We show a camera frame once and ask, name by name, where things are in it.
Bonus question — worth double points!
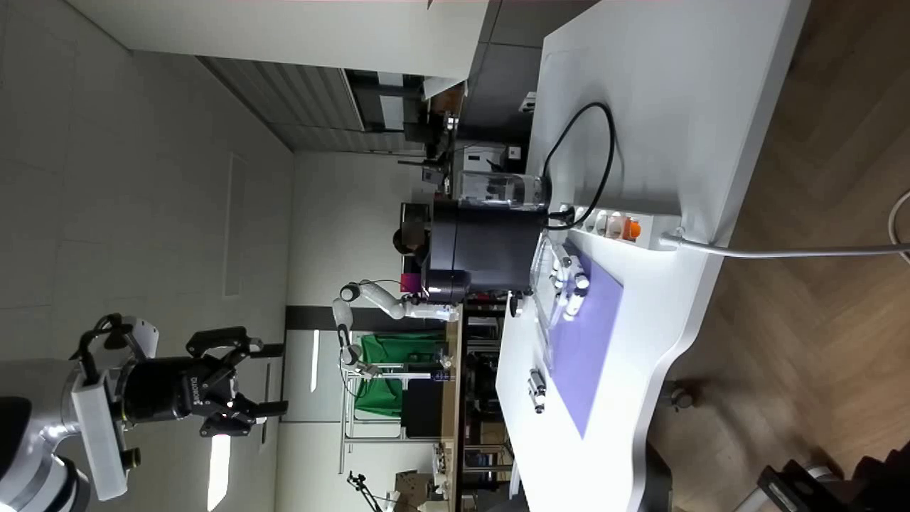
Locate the seated person dark shirt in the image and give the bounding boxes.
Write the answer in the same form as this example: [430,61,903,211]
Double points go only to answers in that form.
[388,222,435,279]

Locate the grey window blinds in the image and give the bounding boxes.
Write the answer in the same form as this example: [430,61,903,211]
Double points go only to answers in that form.
[199,54,383,156]

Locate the white power strip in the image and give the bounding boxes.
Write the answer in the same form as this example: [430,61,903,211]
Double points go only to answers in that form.
[580,206,686,252]

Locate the wooden shelf rack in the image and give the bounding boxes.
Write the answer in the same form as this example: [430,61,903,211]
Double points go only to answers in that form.
[437,299,516,512]

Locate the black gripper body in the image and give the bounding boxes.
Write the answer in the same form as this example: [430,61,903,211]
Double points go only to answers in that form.
[121,324,262,441]

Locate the purple mat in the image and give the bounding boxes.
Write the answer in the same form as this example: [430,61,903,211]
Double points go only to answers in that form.
[543,229,627,441]

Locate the white power strip cable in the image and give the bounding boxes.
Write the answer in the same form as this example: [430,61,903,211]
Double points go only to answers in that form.
[659,186,910,265]

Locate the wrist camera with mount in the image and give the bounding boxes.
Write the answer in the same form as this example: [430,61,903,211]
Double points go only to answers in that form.
[71,309,161,370]

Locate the black power cable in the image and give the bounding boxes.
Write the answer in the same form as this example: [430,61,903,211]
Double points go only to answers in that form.
[540,100,619,232]

